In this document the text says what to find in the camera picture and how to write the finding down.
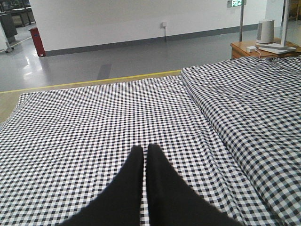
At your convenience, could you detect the white cylindrical speaker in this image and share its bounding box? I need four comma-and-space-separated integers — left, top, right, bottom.
255, 19, 274, 45

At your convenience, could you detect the red cabinet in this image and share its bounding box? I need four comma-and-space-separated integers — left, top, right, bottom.
29, 27, 46, 57

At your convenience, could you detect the wooden nightstand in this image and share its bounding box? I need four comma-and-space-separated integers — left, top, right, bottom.
230, 39, 301, 59

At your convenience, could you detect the green exit sign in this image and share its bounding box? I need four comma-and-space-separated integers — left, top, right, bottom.
227, 0, 245, 8

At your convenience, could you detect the black white checkered bedsheet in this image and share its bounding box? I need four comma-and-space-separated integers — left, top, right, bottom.
0, 56, 301, 226

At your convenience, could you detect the white wall socket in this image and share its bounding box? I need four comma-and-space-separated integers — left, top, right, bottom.
161, 22, 167, 42

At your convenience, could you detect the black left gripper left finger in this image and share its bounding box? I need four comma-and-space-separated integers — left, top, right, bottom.
61, 146, 144, 226

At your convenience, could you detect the white charger adapter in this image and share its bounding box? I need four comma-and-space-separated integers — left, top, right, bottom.
246, 46, 258, 53

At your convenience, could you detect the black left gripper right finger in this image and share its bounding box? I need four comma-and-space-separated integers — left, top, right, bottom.
146, 144, 240, 226

